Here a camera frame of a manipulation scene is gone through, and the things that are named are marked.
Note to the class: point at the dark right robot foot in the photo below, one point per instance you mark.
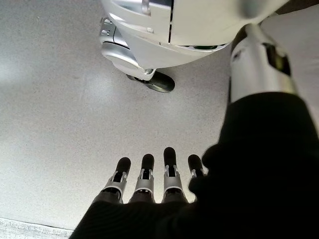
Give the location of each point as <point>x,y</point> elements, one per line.
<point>159,83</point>

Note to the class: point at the speckled light floor rug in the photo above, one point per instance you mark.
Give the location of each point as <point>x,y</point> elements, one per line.
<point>22,230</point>

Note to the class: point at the white right robot leg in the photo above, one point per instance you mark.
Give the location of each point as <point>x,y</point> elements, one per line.
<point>194,25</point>

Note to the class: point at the dark right robot hand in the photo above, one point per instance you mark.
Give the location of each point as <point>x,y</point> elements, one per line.
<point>261,174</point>

